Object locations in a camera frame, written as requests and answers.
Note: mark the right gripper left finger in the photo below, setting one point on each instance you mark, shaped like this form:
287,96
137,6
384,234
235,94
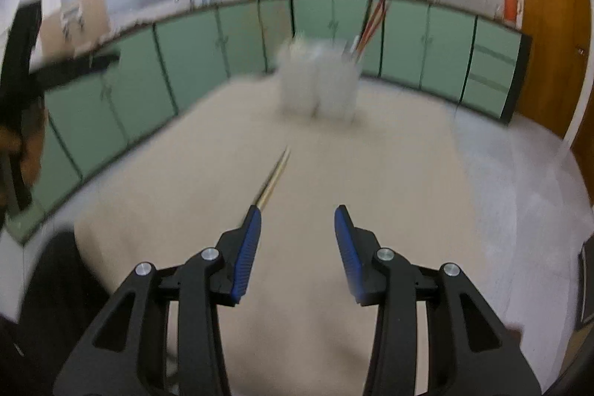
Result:
123,352

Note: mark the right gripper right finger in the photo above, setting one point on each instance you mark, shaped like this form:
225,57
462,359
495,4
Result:
471,352

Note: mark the silver metal fork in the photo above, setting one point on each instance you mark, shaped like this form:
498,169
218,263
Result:
351,46

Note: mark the light wooden chopstick red end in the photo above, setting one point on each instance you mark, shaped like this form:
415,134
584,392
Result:
369,27

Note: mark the thin wooden chopstick orange end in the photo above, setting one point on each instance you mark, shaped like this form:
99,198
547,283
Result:
376,29

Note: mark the person's hand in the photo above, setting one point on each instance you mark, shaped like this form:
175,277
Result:
28,146

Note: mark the plain bamboo chopstick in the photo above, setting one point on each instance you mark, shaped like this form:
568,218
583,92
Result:
277,182
274,177

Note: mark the white utensil holder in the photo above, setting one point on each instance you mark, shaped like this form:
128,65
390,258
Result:
316,80

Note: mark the wooden door left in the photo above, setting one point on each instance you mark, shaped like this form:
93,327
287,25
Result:
561,33

